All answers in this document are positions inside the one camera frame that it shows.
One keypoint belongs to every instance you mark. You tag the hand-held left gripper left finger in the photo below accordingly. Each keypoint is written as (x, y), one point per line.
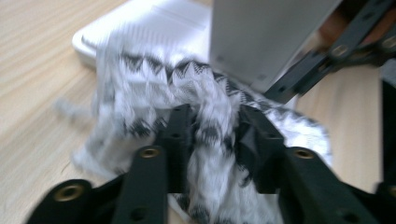
(179, 143)

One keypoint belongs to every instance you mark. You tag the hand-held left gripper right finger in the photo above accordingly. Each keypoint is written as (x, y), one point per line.
(264, 146)

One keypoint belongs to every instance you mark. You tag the white and grey patterned cloth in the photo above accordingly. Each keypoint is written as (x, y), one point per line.
(149, 93)

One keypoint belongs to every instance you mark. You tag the white desk lamp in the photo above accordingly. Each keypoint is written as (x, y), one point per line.
(249, 34)

